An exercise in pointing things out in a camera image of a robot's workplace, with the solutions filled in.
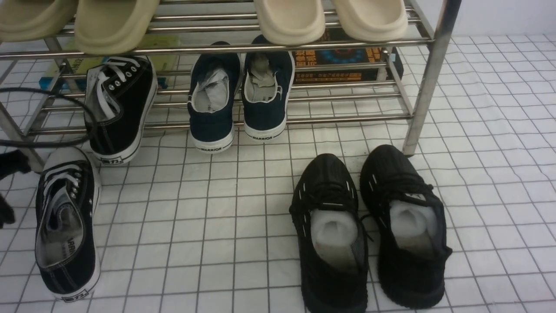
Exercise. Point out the navy sneaker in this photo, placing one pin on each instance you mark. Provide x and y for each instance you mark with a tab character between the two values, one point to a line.
266	87
214	81

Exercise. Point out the black orange book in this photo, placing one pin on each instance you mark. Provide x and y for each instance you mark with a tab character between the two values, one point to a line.
352	65

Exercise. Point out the navy sneaker right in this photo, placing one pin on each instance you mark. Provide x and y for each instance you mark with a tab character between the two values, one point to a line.
266	87

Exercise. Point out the silver metal shoe rack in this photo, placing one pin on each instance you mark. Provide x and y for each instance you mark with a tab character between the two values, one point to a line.
62	94

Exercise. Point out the black canvas sneaker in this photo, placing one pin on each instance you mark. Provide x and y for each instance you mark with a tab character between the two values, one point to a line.
120	93
67	196

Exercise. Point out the black knit sneaker left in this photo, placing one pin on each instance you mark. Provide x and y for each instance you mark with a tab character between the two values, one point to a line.
332	242

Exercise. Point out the cream foam slipper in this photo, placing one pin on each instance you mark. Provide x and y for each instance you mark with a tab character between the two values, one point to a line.
290	22
372	20

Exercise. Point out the olive foam slipper far left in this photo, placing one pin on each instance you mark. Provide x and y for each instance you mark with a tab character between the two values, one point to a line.
29	20

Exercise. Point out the black knit sneaker right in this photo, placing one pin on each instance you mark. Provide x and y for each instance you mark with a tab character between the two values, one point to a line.
411	221

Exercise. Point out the olive foam slipper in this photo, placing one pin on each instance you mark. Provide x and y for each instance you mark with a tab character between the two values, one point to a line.
29	20
111	27

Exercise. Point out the cream foam slipper right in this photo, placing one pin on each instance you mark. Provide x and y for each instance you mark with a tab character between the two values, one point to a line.
372	20

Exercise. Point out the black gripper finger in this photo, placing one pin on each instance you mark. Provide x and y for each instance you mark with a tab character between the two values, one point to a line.
7	216
13	162

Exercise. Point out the black knit sneaker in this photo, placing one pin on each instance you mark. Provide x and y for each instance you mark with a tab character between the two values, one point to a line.
411	221
332	242

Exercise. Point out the white grid floor cloth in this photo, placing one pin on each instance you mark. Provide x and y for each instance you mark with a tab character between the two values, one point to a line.
179	231

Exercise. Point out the navy sneaker left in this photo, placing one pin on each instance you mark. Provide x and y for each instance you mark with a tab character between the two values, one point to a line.
214	81

